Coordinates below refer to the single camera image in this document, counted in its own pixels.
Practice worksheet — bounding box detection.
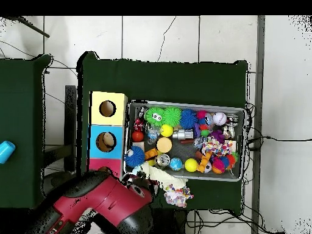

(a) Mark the blue spiky ball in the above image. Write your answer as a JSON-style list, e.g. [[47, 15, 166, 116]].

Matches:
[[179, 108, 199, 130], [124, 146, 147, 169]]

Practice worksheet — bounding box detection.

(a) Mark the dark green table cloth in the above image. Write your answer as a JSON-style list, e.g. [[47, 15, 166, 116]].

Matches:
[[76, 51, 249, 213]]

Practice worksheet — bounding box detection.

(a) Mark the wooden box with three holes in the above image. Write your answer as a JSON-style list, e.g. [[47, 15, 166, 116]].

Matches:
[[87, 90, 129, 177]]

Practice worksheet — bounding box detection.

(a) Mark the black cable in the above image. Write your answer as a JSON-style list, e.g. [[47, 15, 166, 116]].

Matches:
[[246, 135, 312, 148]]

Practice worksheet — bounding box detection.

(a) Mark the cream yellow muslin cloth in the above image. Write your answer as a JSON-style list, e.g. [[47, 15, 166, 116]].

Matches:
[[132, 161, 189, 192]]

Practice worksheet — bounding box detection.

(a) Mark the green covered side table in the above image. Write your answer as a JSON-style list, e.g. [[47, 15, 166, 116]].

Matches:
[[0, 54, 54, 211]]

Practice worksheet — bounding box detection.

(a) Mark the small yellow ball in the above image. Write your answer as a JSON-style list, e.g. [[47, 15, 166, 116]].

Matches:
[[160, 124, 174, 138]]

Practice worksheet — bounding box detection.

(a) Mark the white baseball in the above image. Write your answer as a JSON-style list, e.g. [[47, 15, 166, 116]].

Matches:
[[212, 112, 227, 127]]

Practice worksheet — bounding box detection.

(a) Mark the green furry googly-eyed toy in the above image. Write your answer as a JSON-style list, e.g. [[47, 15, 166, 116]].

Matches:
[[146, 106, 165, 126]]

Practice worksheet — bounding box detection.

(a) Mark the black rod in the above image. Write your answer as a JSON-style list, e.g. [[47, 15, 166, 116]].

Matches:
[[0, 16, 51, 38]]

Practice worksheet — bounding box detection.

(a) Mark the light blue cup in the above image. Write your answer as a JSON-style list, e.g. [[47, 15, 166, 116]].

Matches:
[[0, 140, 17, 165]]

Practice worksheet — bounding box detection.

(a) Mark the grey stand base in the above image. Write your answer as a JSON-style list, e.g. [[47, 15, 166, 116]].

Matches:
[[43, 145, 74, 196]]

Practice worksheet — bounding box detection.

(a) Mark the black upright panel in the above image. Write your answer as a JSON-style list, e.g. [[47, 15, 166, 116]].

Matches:
[[63, 85, 78, 172]]

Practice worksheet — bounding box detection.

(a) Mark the silver drink can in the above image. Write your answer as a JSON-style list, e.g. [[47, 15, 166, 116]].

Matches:
[[155, 153, 171, 169]]

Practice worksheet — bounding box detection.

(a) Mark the blue globe ball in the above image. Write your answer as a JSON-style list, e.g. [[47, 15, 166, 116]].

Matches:
[[169, 157, 183, 171]]

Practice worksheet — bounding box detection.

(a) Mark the green spiky ball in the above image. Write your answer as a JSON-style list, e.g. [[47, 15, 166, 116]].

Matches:
[[162, 106, 183, 127]]

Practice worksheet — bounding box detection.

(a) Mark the large yellow ball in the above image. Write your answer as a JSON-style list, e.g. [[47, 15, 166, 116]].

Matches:
[[184, 158, 199, 173]]

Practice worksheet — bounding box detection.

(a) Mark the shallow clear mesh bin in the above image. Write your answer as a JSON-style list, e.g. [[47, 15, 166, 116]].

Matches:
[[124, 99, 246, 182]]

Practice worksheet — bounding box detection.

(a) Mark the round orange disc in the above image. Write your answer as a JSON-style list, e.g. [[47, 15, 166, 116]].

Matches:
[[155, 136, 173, 154]]

